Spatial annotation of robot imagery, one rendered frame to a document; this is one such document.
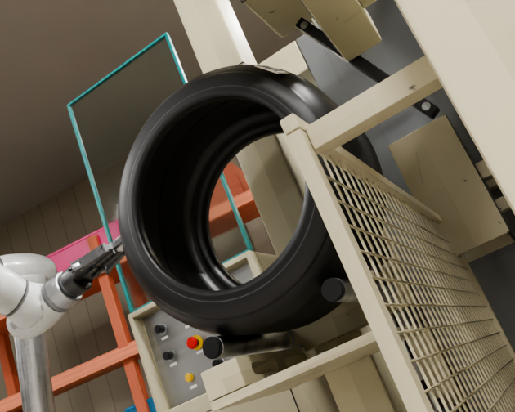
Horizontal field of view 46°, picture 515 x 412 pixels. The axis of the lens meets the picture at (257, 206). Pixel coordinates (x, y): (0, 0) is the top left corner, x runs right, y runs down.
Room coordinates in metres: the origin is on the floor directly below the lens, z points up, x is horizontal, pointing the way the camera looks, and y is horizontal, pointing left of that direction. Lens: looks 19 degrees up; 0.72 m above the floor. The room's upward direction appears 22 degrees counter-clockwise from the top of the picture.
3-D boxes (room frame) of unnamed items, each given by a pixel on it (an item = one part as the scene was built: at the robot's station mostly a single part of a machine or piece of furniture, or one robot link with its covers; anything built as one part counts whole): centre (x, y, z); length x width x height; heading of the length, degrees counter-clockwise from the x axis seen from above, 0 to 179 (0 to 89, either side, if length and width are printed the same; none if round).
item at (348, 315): (1.50, -0.07, 0.90); 0.40 x 0.03 x 0.10; 69
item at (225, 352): (1.38, 0.13, 0.90); 0.35 x 0.05 x 0.05; 159
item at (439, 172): (1.40, -0.44, 1.05); 0.20 x 0.15 x 0.30; 159
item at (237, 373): (1.38, 0.13, 0.84); 0.36 x 0.09 x 0.06; 159
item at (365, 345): (1.33, 0.00, 0.80); 0.37 x 0.36 x 0.02; 69
